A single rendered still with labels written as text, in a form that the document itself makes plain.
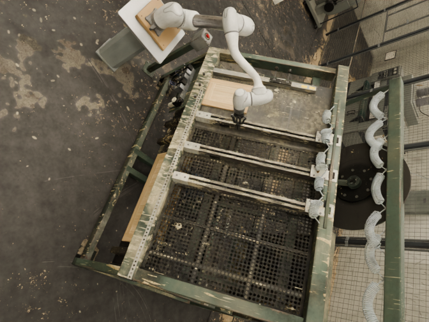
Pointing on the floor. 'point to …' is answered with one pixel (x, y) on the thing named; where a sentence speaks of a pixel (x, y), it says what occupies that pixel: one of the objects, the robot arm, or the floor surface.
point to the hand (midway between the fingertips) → (238, 125)
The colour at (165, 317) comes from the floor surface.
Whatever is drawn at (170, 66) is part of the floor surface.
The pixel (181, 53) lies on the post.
